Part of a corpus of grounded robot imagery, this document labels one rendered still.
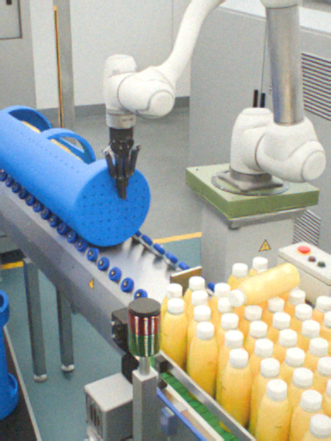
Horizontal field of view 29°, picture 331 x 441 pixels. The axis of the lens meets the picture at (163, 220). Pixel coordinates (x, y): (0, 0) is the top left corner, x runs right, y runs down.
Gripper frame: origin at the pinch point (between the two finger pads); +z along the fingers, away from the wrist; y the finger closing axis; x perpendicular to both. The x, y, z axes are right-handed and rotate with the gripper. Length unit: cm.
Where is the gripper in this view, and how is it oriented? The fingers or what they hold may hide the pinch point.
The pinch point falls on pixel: (121, 187)
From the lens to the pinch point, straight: 205.4
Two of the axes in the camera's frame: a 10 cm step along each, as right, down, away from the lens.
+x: -5.4, -3.5, 7.7
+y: 8.4, -2.1, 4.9
